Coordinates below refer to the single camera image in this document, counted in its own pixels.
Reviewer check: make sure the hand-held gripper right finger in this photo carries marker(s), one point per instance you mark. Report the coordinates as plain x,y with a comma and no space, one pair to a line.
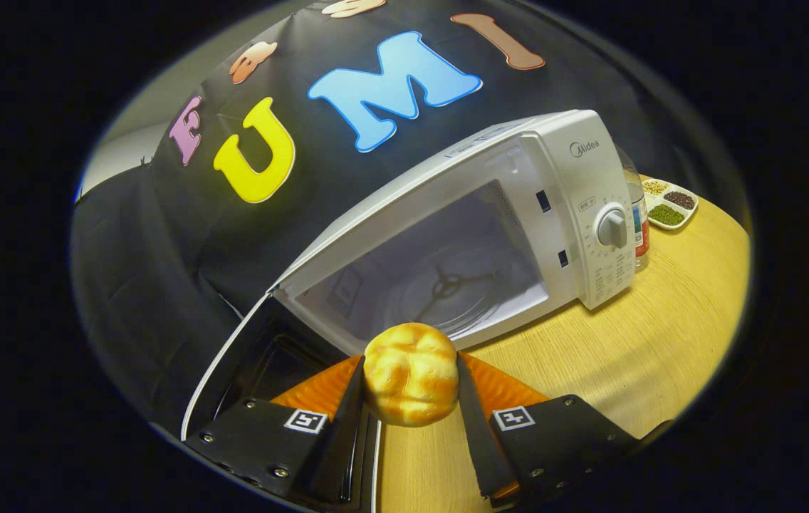
479,449

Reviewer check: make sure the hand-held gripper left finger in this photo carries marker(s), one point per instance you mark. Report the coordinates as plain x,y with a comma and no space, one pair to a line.
337,456

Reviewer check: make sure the golden bread bun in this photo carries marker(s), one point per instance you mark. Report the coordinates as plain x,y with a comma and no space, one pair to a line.
410,374

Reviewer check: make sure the white microwave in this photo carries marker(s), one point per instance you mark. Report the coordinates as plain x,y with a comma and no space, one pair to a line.
575,185

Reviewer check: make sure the clear bottle with red label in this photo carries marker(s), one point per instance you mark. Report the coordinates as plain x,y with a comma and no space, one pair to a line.
639,228

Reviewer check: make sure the white divided dish of beans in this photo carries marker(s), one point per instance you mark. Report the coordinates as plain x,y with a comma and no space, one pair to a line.
668,206

